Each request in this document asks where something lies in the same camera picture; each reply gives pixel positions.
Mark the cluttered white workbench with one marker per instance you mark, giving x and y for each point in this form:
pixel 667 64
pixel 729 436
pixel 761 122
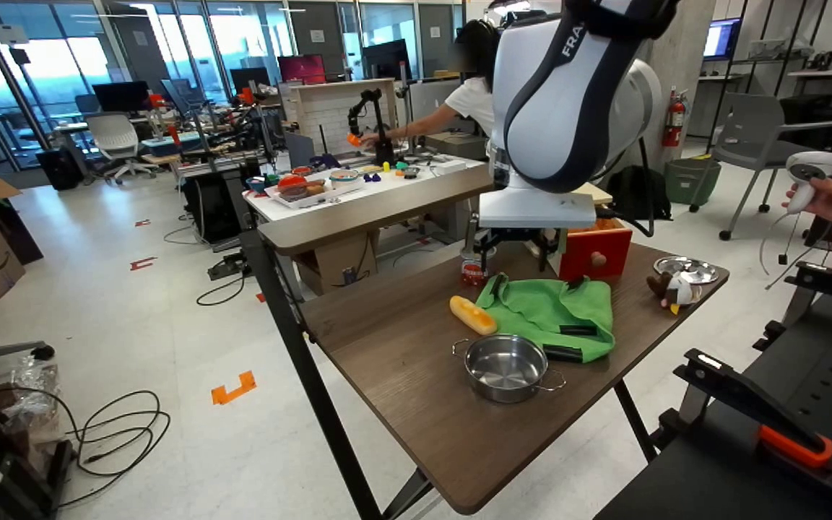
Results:
pixel 377 211

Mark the metal bowl front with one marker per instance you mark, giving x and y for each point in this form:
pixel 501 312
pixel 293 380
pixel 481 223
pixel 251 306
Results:
pixel 690 266

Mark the steel bowl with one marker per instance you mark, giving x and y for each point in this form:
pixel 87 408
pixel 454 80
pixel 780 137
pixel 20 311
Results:
pixel 503 367

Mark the person in white shirt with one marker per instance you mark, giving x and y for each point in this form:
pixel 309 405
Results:
pixel 468 91

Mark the cardboard box under shelf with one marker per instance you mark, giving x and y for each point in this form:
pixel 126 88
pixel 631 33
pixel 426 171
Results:
pixel 338 262

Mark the pink translucent cup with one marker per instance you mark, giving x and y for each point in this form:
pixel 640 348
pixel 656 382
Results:
pixel 472 265

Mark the black table frame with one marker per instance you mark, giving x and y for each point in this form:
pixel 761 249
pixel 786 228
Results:
pixel 309 384

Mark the black bag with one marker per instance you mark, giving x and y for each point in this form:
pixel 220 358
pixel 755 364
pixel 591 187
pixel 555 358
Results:
pixel 640 191

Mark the red fire extinguisher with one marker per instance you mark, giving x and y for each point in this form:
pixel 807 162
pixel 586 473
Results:
pixel 673 120

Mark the green towel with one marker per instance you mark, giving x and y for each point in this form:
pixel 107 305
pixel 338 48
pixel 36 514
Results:
pixel 550 312

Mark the green bin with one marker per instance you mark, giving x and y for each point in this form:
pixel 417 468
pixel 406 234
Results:
pixel 693 181

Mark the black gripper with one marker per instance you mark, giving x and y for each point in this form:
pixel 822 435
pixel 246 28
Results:
pixel 519 240

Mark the lit computer monitor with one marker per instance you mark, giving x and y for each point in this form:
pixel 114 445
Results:
pixel 719 39

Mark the white handheld controller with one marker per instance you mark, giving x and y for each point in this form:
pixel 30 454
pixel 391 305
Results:
pixel 813 171

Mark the clear plastic bottle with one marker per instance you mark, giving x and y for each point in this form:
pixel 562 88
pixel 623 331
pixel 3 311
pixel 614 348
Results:
pixel 36 371

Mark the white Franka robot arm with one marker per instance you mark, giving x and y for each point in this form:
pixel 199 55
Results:
pixel 555 88

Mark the white work table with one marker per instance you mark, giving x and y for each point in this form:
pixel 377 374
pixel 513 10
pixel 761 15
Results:
pixel 360 188

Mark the black jointed stand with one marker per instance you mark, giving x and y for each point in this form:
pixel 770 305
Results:
pixel 373 120

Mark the grey four-leg chair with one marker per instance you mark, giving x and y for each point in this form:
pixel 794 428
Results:
pixel 748 146

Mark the tray of colourful toys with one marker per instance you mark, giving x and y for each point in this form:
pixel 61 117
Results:
pixel 300 187

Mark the orange-red drawer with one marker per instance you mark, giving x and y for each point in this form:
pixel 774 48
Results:
pixel 597 253

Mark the white office chair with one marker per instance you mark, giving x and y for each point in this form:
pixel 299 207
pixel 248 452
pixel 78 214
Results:
pixel 116 143

